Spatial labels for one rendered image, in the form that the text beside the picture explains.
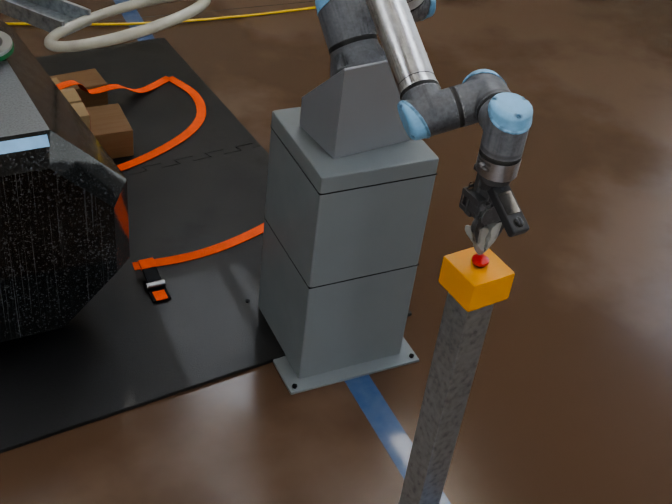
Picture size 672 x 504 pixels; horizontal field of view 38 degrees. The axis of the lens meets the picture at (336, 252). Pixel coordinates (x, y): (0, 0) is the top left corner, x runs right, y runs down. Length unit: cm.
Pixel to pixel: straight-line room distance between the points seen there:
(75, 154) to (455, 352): 141
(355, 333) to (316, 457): 46
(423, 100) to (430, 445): 95
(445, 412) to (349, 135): 90
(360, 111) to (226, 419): 110
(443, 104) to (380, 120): 88
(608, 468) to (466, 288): 134
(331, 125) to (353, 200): 24
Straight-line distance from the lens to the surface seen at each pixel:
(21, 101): 323
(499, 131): 199
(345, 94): 280
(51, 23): 305
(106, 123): 437
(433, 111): 206
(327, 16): 292
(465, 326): 227
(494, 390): 348
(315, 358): 331
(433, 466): 264
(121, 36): 267
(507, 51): 573
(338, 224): 295
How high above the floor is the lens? 242
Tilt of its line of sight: 38 degrees down
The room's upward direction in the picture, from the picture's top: 8 degrees clockwise
